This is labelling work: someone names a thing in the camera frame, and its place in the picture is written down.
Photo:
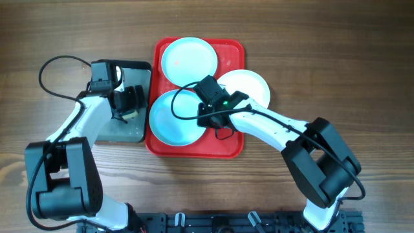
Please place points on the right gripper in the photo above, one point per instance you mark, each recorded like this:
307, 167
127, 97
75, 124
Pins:
202, 122

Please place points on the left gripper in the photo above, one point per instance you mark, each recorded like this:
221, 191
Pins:
132, 103

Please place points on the green yellow sponge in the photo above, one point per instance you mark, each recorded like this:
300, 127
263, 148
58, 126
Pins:
130, 114

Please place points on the light blue plate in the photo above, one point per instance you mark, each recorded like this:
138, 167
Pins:
171, 130
188, 60

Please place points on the white plate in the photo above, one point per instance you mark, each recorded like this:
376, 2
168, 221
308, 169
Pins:
247, 82

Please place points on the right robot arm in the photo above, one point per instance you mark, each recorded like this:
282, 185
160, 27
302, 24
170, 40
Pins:
320, 162

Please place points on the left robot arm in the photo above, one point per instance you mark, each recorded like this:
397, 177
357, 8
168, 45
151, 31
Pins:
64, 186

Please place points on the red plastic tray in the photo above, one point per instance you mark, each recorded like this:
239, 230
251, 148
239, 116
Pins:
221, 144

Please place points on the black water tray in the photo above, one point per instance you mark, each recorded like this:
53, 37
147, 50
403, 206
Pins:
108, 125

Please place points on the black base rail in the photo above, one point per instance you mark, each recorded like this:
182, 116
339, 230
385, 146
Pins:
278, 222

